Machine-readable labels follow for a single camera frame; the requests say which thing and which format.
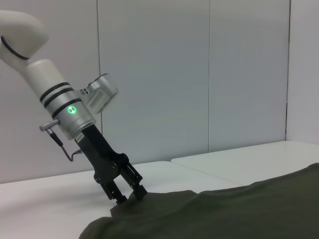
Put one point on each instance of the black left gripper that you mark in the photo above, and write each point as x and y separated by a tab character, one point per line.
104	159

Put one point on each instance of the dark green shirt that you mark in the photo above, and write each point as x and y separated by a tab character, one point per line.
224	211

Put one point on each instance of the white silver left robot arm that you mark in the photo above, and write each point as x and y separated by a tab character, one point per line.
42	72

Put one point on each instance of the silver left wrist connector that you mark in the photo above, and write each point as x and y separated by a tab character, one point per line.
48	125

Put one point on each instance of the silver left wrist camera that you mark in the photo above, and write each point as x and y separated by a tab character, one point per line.
102	92

